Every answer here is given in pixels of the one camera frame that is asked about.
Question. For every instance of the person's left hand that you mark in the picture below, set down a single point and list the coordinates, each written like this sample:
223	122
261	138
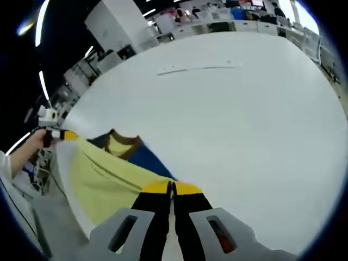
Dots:
36	138

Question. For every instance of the row of white cabinets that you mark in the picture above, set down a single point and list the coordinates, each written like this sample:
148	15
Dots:
244	25

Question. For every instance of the white recessed socket strip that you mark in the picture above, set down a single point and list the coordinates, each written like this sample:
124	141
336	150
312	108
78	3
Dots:
190	69

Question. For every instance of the short ceiling light strip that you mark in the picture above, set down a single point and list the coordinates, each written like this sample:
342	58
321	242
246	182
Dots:
40	21
44	85

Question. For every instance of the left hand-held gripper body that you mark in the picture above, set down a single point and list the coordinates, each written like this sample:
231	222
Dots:
48	116

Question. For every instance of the black waste bin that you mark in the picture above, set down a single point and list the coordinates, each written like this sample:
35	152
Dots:
126	51

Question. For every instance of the white square pillar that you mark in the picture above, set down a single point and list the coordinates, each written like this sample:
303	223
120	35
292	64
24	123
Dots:
117	24

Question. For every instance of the black office chair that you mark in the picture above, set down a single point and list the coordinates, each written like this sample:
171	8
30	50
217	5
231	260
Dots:
220	26

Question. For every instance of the yellow long-sleeved garment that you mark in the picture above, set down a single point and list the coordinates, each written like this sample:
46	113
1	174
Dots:
108	185

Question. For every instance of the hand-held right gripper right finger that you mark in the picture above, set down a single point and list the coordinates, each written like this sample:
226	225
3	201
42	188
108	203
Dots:
190	217

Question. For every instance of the blue container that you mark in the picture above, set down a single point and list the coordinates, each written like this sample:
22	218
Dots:
236	14

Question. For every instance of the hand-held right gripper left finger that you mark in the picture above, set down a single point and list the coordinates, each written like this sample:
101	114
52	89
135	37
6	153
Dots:
152	217

